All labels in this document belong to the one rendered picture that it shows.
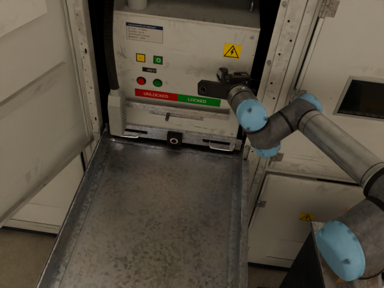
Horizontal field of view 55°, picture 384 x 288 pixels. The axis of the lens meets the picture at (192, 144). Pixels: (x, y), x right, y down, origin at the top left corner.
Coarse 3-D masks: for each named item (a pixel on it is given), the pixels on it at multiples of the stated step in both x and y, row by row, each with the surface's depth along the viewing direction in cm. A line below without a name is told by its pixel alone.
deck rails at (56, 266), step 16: (112, 144) 150; (96, 160) 140; (240, 160) 149; (96, 176) 138; (240, 176) 142; (80, 192) 126; (240, 192) 134; (80, 208) 128; (240, 208) 128; (64, 224) 115; (80, 224) 123; (240, 224) 122; (64, 240) 117; (240, 240) 117; (64, 256) 115; (240, 256) 112; (48, 272) 107; (64, 272) 111; (240, 272) 109
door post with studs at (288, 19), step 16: (288, 0) 104; (304, 0) 103; (288, 16) 106; (288, 32) 110; (272, 48) 114; (288, 48) 113; (272, 64) 118; (272, 80) 122; (272, 96) 127; (272, 112) 131; (256, 160) 149
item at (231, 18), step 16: (160, 0) 124; (176, 0) 125; (192, 0) 126; (208, 0) 127; (224, 0) 128; (240, 0) 129; (256, 0) 130; (160, 16) 115; (176, 16) 117; (192, 16) 118; (208, 16) 119; (224, 16) 120; (240, 16) 120; (256, 16) 121; (256, 48) 119
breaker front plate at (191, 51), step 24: (120, 24) 119; (144, 24) 118; (168, 24) 117; (192, 24) 116; (120, 48) 125; (144, 48) 124; (168, 48) 123; (192, 48) 122; (216, 48) 121; (120, 72) 132; (144, 72) 131; (168, 72) 130; (192, 72) 129; (216, 72) 127; (144, 120) 147; (192, 120) 144; (216, 120) 143
